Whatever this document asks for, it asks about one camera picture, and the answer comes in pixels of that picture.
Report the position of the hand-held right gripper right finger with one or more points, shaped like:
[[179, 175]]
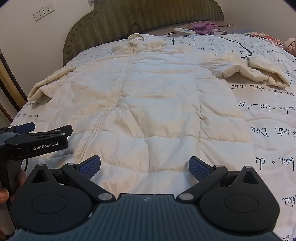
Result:
[[198, 168]]

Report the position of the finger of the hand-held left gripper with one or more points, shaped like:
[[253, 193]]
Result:
[[25, 127], [64, 130]]

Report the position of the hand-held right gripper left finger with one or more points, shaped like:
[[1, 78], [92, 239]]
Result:
[[91, 166]]

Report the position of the white down jacket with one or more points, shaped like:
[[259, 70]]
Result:
[[150, 104]]

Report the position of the person's left hand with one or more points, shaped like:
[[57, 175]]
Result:
[[19, 182]]

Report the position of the white script-print blanket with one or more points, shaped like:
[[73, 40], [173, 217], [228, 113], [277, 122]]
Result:
[[266, 111]]

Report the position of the olive padded headboard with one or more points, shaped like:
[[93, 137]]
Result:
[[111, 23]]

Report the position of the white power strip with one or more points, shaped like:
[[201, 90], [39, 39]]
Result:
[[183, 31]]

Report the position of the purple cloth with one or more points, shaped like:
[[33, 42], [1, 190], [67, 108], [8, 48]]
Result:
[[205, 26]]

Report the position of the floral cloth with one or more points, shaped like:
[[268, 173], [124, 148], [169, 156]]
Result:
[[266, 37]]

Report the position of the pink cloth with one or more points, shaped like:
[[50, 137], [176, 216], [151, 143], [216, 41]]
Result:
[[291, 46]]

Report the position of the white wall socket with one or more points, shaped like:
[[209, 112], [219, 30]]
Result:
[[48, 10], [38, 15]]

